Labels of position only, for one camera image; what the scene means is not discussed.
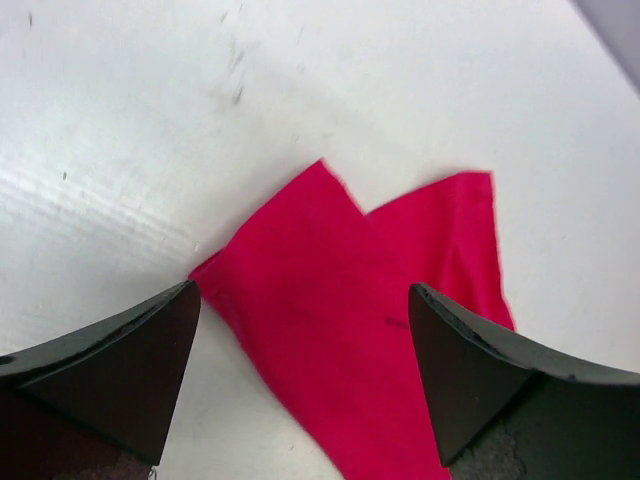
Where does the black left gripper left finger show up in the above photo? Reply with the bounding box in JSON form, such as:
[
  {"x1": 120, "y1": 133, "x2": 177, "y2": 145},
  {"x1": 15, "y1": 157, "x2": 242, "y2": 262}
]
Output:
[{"x1": 1, "y1": 281, "x2": 201, "y2": 465}]

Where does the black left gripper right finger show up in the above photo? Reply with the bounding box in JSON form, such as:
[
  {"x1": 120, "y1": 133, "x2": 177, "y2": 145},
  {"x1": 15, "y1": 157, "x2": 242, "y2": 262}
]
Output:
[{"x1": 409, "y1": 284, "x2": 639, "y2": 465}]

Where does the red t shirt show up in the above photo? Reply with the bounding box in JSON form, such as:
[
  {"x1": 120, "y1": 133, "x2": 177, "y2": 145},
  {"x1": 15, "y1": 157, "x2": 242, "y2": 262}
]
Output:
[{"x1": 192, "y1": 161, "x2": 513, "y2": 479}]

